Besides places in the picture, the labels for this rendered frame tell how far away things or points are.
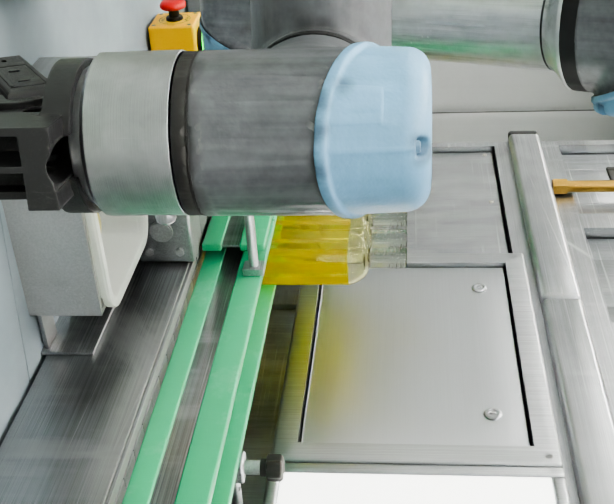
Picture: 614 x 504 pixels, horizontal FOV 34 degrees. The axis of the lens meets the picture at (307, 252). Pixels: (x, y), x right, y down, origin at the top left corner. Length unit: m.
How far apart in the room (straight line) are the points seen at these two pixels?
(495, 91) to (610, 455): 6.45
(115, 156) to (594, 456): 0.89
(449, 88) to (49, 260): 6.63
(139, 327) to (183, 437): 0.17
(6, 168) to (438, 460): 0.84
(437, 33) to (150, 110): 0.51
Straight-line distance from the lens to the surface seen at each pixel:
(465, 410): 1.26
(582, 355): 1.37
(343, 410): 1.26
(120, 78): 0.44
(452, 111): 7.62
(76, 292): 1.04
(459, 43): 0.89
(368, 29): 0.51
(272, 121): 0.42
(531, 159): 1.87
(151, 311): 1.14
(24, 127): 0.43
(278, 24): 0.51
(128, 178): 0.43
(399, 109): 0.41
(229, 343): 1.10
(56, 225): 1.00
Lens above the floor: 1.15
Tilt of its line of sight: 6 degrees down
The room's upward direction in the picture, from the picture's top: 90 degrees clockwise
